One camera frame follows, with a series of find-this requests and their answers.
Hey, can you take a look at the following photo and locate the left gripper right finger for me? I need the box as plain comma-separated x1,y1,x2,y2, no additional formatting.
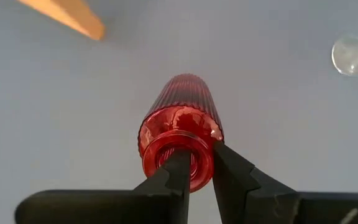
212,140,358,224

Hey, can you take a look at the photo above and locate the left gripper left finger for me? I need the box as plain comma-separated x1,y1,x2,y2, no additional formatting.
14,149,192,224

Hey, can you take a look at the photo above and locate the red ribbed cylinder vase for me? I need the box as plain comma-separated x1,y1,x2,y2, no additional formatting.
137,73,225,194

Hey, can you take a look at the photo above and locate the wooden slatted shelf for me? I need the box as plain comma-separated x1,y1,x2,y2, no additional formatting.
16,0,106,41

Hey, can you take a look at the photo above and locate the tall clear glass vase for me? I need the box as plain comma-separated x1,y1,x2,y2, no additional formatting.
331,35,358,77

